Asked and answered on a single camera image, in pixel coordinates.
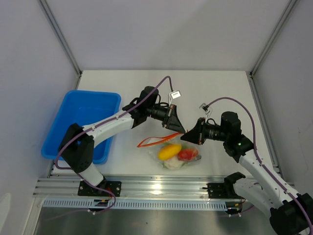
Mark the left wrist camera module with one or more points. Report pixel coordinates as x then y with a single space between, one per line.
173 95

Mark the aluminium corner post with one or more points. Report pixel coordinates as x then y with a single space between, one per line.
59 35
277 30

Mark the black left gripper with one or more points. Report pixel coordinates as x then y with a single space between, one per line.
172 122

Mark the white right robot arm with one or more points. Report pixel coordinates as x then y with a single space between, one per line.
288 211

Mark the left aluminium corner post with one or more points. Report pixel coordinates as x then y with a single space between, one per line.
59 35

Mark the right side aluminium rail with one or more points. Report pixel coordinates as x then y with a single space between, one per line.
266 132

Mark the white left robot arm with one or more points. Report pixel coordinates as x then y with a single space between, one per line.
79 142

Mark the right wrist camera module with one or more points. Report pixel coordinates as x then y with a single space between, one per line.
206 109

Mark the yellow toy lemon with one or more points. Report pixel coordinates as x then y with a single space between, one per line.
169 151

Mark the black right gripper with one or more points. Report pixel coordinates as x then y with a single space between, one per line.
199 131

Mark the aluminium front frame rail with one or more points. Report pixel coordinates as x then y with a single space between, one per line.
138 187

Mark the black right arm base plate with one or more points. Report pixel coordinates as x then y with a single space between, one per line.
220 191

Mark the blue plastic bin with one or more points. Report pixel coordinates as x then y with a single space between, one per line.
81 107

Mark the clear orange-zipper zip bag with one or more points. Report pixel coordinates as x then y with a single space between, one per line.
152 145

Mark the right aluminium corner post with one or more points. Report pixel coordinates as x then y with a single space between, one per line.
277 30

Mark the orange red toy mango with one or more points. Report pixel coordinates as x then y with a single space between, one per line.
188 154

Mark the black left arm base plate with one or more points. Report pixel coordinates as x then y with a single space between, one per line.
101 190

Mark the white green toy cauliflower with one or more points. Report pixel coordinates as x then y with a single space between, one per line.
173 164

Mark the white slotted cable duct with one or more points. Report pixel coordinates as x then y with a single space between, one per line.
137 204

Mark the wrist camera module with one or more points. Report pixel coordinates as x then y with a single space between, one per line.
173 95
206 109

